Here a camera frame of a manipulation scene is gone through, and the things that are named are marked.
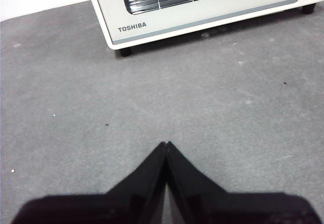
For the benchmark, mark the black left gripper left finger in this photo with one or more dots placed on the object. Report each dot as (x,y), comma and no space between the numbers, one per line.
(121,206)

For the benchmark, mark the white toaster oven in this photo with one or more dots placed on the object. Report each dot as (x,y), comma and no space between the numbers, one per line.
(101,18)

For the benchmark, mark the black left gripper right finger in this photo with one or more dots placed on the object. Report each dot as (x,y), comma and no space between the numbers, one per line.
(217,206)

